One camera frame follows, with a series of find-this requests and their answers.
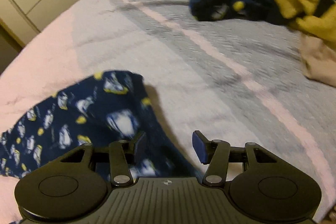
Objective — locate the pink and grey striped bedspread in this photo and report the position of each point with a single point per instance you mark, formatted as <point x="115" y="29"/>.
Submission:
<point x="183" y="69"/>

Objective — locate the navy printed fleece pants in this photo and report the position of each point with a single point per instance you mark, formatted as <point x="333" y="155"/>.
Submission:
<point x="78" y="113"/>

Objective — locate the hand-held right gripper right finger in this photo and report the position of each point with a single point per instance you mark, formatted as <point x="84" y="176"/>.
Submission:
<point x="199" y="146"/>

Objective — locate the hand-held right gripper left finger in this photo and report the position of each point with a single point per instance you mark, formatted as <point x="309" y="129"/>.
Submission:
<point x="139" y="148"/>

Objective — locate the beige garment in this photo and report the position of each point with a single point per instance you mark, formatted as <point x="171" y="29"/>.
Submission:
<point x="320" y="61"/>

